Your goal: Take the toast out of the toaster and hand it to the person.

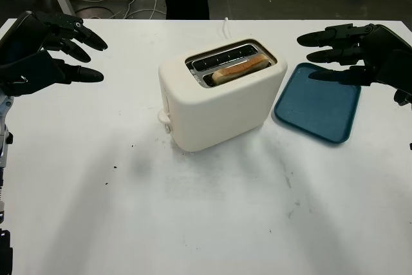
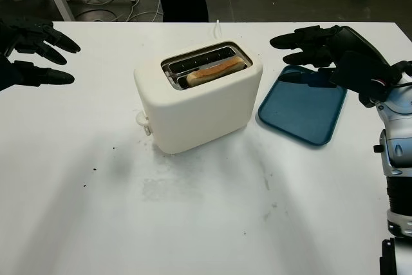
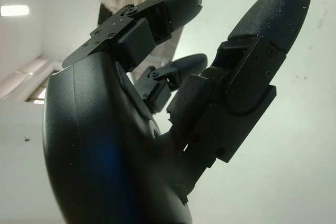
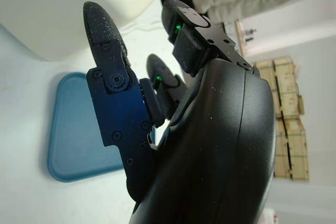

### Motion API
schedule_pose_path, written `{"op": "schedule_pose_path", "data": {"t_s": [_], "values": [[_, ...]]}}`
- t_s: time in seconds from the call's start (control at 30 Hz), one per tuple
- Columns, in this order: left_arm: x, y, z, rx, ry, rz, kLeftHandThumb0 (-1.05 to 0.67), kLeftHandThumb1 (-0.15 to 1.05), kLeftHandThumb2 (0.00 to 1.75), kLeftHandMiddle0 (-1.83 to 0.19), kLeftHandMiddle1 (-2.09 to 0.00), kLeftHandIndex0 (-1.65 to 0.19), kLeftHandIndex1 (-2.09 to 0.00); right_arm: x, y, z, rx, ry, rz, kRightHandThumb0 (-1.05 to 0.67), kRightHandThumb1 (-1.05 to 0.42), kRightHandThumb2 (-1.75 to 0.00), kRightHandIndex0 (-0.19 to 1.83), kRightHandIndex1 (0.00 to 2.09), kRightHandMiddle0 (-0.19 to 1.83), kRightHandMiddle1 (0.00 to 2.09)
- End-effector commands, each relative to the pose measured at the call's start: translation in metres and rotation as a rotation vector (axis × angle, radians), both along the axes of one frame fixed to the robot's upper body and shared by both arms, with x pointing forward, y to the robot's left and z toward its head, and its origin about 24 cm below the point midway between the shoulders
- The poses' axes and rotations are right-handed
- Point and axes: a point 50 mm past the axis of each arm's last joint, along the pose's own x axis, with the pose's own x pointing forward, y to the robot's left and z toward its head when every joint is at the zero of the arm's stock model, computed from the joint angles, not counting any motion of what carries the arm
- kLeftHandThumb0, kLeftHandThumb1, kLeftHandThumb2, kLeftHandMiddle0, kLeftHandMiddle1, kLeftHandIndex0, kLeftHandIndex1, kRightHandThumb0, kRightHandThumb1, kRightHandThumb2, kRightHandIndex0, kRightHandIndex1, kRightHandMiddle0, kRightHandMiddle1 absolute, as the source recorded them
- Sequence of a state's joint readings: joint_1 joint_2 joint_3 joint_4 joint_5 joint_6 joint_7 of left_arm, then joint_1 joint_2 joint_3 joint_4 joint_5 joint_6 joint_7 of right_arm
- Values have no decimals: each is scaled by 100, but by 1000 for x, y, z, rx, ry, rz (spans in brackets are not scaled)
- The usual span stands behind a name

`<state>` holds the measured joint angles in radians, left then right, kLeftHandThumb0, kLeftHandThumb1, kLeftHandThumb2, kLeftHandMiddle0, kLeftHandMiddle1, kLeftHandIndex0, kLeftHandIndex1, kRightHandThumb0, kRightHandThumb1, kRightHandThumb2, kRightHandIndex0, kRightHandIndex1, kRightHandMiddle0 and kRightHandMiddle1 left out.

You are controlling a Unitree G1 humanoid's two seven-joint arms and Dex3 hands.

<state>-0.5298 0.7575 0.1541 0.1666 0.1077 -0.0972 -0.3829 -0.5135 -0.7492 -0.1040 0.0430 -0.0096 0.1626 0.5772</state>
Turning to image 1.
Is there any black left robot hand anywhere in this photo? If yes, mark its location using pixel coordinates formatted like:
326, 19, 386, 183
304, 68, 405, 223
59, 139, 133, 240
0, 10, 108, 97

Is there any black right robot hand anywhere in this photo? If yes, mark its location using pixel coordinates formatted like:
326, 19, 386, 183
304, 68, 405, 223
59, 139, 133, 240
296, 23, 412, 107

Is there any slice of toast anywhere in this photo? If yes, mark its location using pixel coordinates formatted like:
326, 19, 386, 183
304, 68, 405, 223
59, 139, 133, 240
211, 55, 270, 86

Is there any cream toaster lever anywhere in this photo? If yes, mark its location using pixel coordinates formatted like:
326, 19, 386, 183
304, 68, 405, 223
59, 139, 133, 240
156, 109, 172, 124

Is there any cream two-slot toaster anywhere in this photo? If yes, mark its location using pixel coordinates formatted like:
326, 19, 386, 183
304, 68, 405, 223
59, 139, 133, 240
156, 38, 288, 153

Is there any blue plastic tray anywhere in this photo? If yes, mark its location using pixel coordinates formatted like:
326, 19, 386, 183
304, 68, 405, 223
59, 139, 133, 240
274, 62, 361, 145

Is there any white toaster power cord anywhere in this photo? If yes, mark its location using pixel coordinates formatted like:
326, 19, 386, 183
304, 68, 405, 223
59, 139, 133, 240
221, 17, 233, 41

